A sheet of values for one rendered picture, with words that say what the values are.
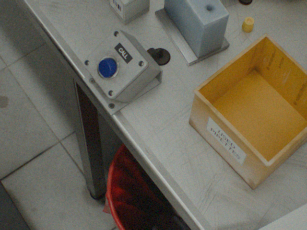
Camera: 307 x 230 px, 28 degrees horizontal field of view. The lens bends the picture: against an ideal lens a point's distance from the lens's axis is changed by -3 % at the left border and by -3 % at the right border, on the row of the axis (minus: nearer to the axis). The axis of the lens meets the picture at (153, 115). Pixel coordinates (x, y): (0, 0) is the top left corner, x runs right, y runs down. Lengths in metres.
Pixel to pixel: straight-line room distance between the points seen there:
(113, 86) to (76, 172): 0.96
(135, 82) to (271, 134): 0.20
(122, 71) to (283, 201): 0.28
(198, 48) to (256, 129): 0.14
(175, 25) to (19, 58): 1.07
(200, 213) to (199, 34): 0.24
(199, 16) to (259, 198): 0.25
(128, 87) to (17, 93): 1.08
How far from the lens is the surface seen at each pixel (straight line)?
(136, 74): 0.82
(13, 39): 1.99
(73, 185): 1.76
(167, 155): 0.85
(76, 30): 0.94
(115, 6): 0.93
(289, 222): 0.83
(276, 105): 0.89
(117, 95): 0.83
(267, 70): 0.88
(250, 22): 0.94
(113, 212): 1.27
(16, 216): 1.34
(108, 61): 0.82
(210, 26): 0.84
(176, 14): 0.91
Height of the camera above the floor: 1.67
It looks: 66 degrees down
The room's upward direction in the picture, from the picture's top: 5 degrees clockwise
